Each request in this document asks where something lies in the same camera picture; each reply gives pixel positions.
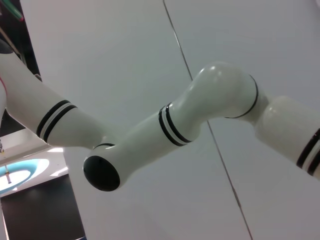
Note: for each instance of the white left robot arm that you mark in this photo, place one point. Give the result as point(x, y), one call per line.
point(140, 140)

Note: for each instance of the green pipe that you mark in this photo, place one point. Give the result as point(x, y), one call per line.
point(17, 10)

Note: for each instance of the small ceiling sprinkler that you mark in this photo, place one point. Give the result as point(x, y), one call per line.
point(8, 176)

